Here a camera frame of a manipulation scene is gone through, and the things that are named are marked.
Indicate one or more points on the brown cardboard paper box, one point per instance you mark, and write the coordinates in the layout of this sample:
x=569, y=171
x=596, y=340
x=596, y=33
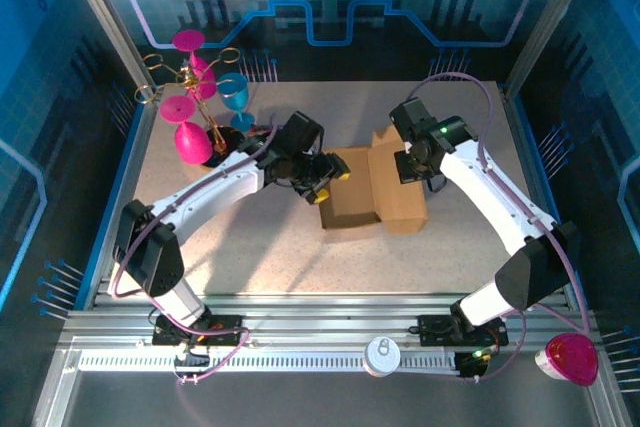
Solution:
x=360, y=197

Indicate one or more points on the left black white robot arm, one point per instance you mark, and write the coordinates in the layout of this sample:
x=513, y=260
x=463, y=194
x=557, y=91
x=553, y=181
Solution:
x=200, y=192

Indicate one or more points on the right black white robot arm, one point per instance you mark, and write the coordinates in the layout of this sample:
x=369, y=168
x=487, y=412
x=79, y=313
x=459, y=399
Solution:
x=480, y=187

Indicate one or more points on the blue plastic goblet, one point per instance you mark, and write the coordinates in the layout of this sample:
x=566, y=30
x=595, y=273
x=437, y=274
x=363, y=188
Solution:
x=234, y=92

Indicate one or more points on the pink plastic goblet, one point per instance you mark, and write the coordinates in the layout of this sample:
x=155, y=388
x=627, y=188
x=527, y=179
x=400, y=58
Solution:
x=192, y=144
x=206, y=89
x=189, y=40

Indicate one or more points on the white pull-tab can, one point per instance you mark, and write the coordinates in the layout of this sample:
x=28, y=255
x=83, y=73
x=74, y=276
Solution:
x=382, y=357

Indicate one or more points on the small black circuit board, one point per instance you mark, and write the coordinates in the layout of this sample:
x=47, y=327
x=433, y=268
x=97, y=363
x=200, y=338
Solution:
x=475, y=362

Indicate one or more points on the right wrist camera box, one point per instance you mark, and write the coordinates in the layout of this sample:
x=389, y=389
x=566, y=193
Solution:
x=410, y=117

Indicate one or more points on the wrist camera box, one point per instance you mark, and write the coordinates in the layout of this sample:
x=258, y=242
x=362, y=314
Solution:
x=300, y=131
x=410, y=117

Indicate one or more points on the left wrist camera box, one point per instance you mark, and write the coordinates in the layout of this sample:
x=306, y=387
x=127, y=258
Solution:
x=300, y=131

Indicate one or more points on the aluminium table side rail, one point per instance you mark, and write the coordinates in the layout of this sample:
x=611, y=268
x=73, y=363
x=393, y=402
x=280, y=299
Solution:
x=517, y=137
x=142, y=127

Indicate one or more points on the aluminium mounting rail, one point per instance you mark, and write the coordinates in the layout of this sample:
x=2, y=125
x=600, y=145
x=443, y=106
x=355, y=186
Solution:
x=325, y=319

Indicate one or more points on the aluminium frame post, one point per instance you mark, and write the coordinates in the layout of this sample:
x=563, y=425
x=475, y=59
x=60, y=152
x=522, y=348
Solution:
x=112, y=22
x=547, y=22

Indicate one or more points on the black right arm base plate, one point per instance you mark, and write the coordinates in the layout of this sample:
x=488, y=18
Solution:
x=435, y=329

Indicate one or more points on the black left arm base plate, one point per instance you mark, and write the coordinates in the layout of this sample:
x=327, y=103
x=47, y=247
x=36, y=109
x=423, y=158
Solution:
x=225, y=329

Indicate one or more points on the pink glass on rail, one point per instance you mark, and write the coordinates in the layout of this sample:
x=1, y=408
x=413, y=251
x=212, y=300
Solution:
x=570, y=359

